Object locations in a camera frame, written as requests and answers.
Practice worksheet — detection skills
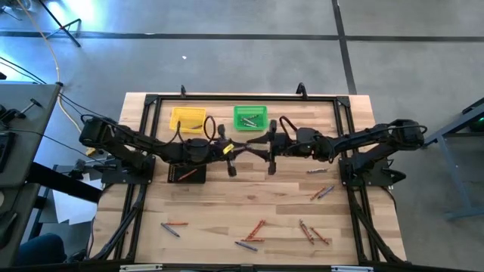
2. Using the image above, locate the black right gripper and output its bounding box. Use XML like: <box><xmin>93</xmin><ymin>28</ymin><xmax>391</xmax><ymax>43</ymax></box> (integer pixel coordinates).
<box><xmin>247</xmin><ymin>119</ymin><xmax>299</xmax><ymax>175</ymax></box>

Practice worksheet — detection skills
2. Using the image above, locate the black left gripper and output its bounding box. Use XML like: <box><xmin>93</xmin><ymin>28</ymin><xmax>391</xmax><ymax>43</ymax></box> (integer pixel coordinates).
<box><xmin>210</xmin><ymin>124</ymin><xmax>250</xmax><ymax>178</ymax></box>

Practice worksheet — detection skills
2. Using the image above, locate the green plastic basket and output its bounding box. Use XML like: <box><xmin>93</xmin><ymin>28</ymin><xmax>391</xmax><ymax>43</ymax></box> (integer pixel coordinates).
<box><xmin>233</xmin><ymin>105</ymin><xmax>269</xmax><ymax>132</ymax></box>

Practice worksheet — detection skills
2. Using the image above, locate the black plastic basket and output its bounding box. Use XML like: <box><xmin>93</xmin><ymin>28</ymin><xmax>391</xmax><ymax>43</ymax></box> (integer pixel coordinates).
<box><xmin>167</xmin><ymin>162</ymin><xmax>208</xmax><ymax>185</ymax></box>

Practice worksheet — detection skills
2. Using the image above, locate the yellow plastic basket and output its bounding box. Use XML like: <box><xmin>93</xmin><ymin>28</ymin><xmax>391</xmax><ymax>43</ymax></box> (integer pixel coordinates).
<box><xmin>169</xmin><ymin>107</ymin><xmax>208</xmax><ymax>134</ymax></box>

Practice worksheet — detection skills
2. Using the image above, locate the white label strip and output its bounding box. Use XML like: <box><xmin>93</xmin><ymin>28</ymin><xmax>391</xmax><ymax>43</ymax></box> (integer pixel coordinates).
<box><xmin>331</xmin><ymin>265</ymin><xmax>374</xmax><ymax>272</ymax></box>
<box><xmin>119</xmin><ymin>264</ymin><xmax>163</xmax><ymax>272</ymax></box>

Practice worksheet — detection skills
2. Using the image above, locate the white paper sheet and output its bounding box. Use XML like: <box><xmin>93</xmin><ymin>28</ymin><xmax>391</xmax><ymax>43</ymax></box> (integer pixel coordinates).
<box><xmin>51</xmin><ymin>188</ymin><xmax>99</xmax><ymax>226</ymax></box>

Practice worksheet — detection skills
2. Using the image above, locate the black desk beam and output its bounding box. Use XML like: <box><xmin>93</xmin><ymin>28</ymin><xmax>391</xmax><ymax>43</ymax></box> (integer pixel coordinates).
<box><xmin>26</xmin><ymin>161</ymin><xmax>104</xmax><ymax>204</ymax></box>

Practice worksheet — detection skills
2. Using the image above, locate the grey metal table stand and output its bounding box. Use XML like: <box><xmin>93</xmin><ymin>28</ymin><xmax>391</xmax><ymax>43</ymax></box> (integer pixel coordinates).
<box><xmin>423</xmin><ymin>97</ymin><xmax>484</xmax><ymax>221</ymax></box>

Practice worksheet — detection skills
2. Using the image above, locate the grey side desk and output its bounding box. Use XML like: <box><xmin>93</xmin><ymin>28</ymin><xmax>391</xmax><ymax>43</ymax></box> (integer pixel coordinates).
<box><xmin>0</xmin><ymin>82</ymin><xmax>63</xmax><ymax>267</ymax></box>

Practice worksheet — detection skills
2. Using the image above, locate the black device with green light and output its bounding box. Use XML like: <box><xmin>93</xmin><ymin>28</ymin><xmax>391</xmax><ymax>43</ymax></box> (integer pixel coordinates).
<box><xmin>468</xmin><ymin>115</ymin><xmax>484</xmax><ymax>133</ymax></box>

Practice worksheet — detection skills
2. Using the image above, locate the black floor stand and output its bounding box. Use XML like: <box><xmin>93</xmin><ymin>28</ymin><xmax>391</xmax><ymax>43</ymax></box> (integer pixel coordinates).
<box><xmin>36</xmin><ymin>0</ymin><xmax>83</xmax><ymax>48</ymax></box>

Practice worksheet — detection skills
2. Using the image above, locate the person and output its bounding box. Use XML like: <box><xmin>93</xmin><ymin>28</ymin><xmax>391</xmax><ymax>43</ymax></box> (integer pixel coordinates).
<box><xmin>17</xmin><ymin>233</ymin><xmax>67</xmax><ymax>267</ymax></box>

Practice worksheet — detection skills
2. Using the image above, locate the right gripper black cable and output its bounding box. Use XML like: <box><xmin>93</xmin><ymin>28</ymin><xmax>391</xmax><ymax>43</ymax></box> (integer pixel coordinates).
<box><xmin>278</xmin><ymin>116</ymin><xmax>299</xmax><ymax>133</ymax></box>

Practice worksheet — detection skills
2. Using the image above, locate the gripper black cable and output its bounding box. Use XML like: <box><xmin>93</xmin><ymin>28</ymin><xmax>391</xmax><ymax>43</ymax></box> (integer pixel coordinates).
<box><xmin>203</xmin><ymin>115</ymin><xmax>218</xmax><ymax>142</ymax></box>
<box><xmin>278</xmin><ymin>116</ymin><xmax>299</xmax><ymax>133</ymax></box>

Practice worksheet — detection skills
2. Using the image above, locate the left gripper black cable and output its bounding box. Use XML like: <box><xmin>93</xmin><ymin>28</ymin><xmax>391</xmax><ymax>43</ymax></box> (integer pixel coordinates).
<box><xmin>203</xmin><ymin>115</ymin><xmax>218</xmax><ymax>142</ymax></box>

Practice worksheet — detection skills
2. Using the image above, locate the black table frame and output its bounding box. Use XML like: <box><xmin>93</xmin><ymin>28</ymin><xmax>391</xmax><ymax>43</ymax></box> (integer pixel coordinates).
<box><xmin>90</xmin><ymin>93</ymin><xmax>405</xmax><ymax>265</ymax></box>

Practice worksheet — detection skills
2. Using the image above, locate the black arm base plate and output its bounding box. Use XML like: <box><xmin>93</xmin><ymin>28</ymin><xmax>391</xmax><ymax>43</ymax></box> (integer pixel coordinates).
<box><xmin>101</xmin><ymin>154</ymin><xmax>157</xmax><ymax>185</ymax></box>
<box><xmin>338</xmin><ymin>156</ymin><xmax>407</xmax><ymax>189</ymax></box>

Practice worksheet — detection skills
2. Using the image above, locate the black floor cable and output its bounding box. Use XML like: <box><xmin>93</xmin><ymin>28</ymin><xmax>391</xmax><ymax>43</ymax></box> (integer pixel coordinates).
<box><xmin>60</xmin><ymin>94</ymin><xmax>86</xmax><ymax>116</ymax></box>

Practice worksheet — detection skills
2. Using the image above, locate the yellow floor cable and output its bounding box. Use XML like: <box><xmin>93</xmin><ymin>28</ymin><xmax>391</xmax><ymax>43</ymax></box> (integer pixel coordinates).
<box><xmin>14</xmin><ymin>0</ymin><xmax>100</xmax><ymax>157</ymax></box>

